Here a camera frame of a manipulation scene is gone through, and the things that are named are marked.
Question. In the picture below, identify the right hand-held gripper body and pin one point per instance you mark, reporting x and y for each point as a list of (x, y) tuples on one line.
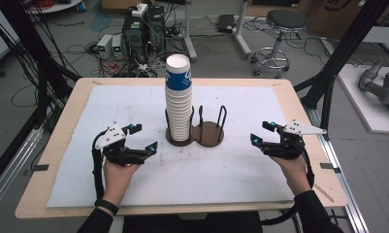
[(289, 147)]

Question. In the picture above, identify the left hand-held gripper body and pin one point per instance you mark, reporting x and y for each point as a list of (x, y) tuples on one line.
[(117, 155)]

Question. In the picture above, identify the stack of white paper cups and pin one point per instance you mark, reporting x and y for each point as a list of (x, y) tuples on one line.
[(179, 113)]

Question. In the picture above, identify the person's left hand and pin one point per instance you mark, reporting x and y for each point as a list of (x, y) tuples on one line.
[(116, 181)]

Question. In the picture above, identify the person's right hand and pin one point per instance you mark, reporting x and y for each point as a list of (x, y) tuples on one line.
[(294, 173)]

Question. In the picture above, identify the white foam mat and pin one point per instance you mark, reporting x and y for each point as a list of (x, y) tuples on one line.
[(117, 106)]

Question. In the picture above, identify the black tape piece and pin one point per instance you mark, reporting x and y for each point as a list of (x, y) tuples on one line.
[(40, 167), (328, 166)]

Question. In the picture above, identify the black wristband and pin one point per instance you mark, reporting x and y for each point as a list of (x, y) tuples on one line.
[(106, 206)]

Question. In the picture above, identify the tan tape strip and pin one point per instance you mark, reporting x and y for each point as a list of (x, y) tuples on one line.
[(323, 192)]

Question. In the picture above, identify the white platform board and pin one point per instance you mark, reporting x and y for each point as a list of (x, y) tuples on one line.
[(357, 100)]

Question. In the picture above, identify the black tape cross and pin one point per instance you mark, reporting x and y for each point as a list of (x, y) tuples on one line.
[(336, 216)]

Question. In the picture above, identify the grey power supply unit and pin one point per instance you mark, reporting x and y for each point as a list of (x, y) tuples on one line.
[(104, 45), (117, 47)]

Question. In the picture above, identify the person's black clothing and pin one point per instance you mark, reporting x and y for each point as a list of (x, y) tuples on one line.
[(192, 224)]

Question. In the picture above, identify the black computer tower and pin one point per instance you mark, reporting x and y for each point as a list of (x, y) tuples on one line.
[(143, 35)]

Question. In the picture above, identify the black round stool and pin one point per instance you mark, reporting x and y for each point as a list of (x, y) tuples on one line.
[(285, 19)]

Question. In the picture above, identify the black box on floor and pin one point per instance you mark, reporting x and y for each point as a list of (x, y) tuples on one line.
[(225, 23)]

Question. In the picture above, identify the white power strip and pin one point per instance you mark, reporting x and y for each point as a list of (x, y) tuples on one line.
[(139, 9)]

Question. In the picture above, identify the cardboard box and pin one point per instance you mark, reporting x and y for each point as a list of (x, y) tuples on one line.
[(324, 16)]

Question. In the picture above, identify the white round table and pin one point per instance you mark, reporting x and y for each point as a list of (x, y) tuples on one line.
[(53, 6)]

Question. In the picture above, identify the aluminium rail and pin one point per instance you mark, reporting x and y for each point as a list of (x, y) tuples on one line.
[(340, 181), (7, 174)]

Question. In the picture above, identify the white desk leg frame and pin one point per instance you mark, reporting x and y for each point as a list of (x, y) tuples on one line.
[(242, 35)]

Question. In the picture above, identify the black frame post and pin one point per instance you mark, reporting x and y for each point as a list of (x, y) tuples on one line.
[(344, 48)]

